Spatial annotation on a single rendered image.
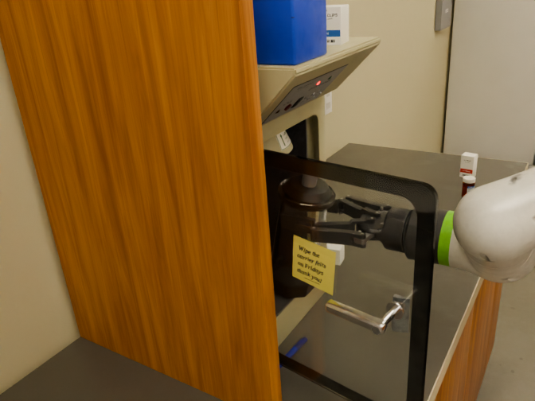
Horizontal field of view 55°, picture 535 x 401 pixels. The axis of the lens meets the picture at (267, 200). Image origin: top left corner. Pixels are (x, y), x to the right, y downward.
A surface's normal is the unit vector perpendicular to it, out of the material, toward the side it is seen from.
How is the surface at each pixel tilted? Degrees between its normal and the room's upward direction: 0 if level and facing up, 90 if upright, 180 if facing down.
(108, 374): 0
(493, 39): 90
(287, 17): 90
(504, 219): 62
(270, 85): 90
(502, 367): 0
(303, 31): 90
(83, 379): 0
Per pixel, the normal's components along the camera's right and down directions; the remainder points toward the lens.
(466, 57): -0.53, 0.38
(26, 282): 0.85, 0.16
